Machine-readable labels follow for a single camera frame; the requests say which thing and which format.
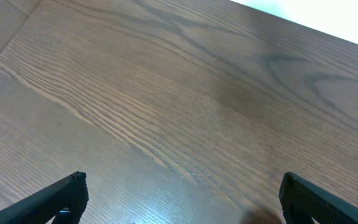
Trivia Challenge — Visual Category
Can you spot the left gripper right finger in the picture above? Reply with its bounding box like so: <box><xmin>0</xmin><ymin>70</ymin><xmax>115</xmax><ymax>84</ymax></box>
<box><xmin>279</xmin><ymin>172</ymin><xmax>358</xmax><ymax>224</ymax></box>

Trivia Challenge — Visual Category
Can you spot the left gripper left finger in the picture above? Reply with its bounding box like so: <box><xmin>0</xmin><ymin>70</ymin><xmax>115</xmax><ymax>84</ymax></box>
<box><xmin>0</xmin><ymin>171</ymin><xmax>89</xmax><ymax>224</ymax></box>

